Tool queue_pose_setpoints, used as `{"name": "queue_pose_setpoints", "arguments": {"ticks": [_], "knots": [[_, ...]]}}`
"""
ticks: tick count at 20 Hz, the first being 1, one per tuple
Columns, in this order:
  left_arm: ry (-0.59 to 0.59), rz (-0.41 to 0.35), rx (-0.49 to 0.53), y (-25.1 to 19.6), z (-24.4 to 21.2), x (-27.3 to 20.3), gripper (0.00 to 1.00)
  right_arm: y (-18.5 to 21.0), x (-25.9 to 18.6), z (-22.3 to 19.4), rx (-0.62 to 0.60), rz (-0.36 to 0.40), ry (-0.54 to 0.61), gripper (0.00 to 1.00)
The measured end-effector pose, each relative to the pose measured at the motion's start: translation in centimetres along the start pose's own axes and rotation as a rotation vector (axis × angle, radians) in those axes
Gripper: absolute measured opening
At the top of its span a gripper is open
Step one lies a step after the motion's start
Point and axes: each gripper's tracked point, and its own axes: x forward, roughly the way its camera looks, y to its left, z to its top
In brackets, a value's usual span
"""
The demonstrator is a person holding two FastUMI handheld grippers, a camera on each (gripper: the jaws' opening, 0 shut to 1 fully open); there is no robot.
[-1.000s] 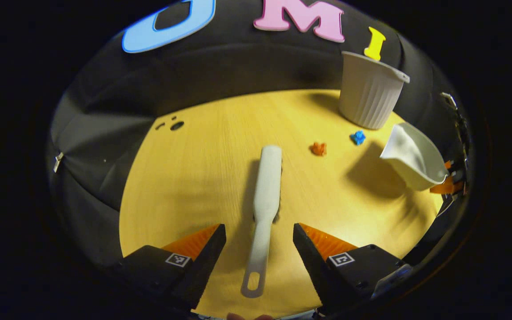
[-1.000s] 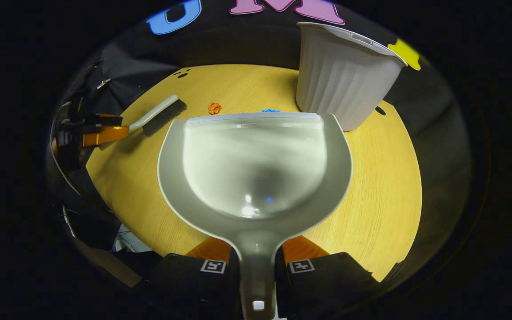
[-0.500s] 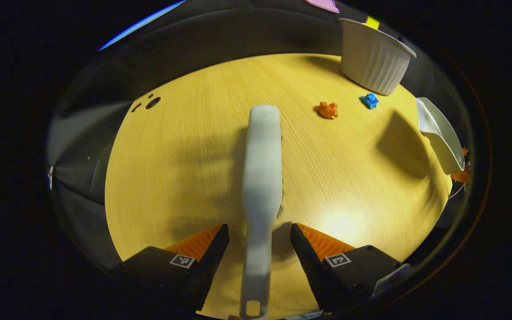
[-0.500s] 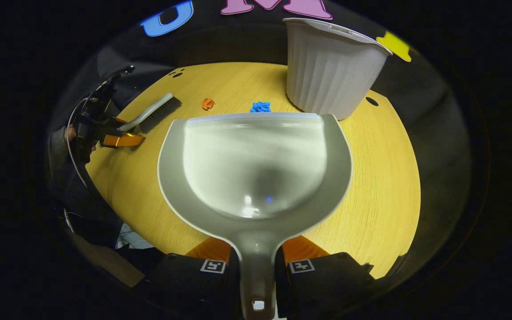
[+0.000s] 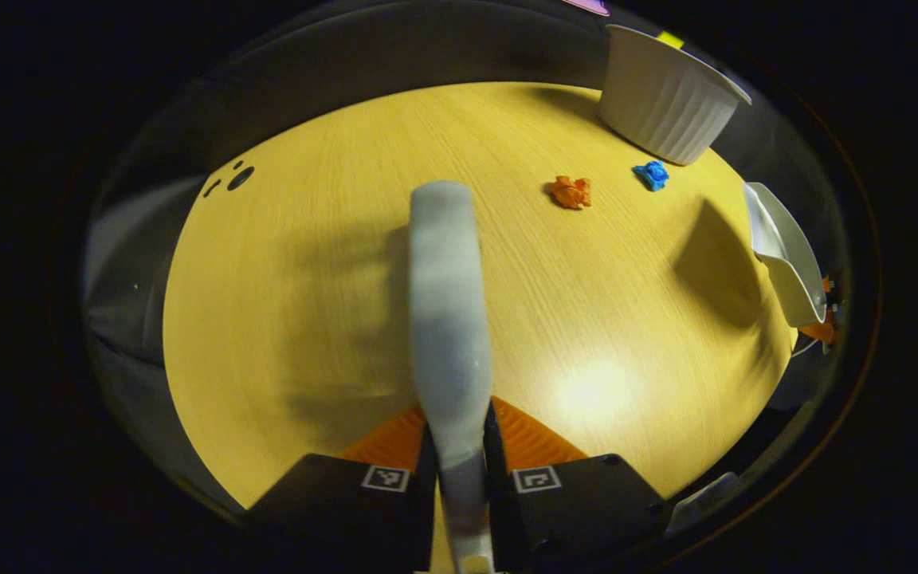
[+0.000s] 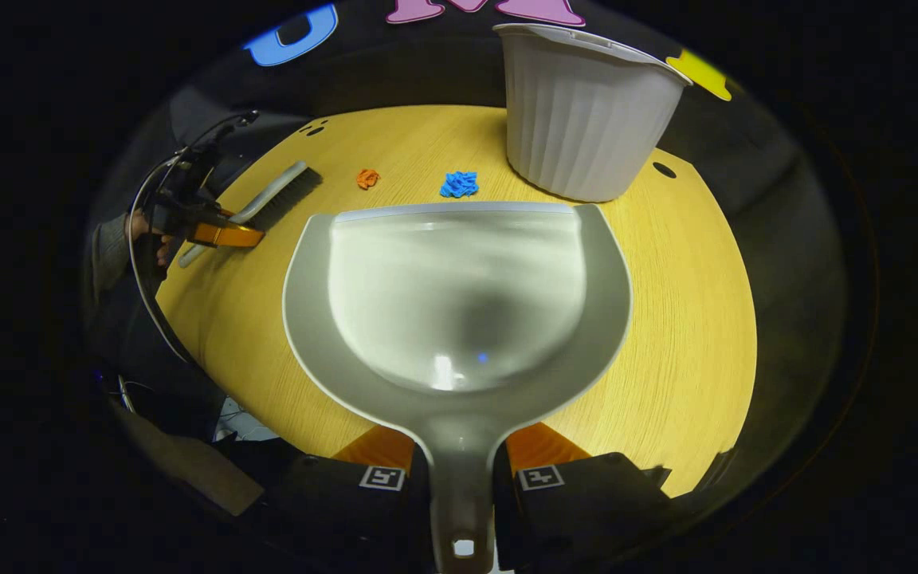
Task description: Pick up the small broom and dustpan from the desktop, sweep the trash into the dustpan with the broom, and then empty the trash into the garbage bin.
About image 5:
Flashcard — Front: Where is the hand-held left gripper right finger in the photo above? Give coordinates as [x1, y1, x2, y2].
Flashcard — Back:
[481, 396, 671, 574]

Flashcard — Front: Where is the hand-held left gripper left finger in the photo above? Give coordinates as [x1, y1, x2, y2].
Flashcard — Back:
[248, 403, 437, 574]

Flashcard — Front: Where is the white plastic dustpan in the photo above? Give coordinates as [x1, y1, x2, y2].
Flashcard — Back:
[743, 182, 829, 329]

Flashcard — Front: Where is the small grey broom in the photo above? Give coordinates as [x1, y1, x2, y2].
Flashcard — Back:
[409, 180, 498, 574]

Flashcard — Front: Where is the blue paper ball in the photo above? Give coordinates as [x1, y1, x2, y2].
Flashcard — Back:
[632, 160, 670, 192]

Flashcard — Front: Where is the white ribbed garbage bin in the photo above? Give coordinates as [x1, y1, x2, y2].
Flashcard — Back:
[596, 24, 753, 167]

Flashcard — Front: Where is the orange paper ball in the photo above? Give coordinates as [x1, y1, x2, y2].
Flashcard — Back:
[545, 175, 593, 210]

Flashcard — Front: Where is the wooden desktop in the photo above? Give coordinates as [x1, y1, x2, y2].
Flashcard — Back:
[163, 81, 796, 573]

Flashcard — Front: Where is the black backdrop cloth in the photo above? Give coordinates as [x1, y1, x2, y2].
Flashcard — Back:
[108, 0, 826, 208]

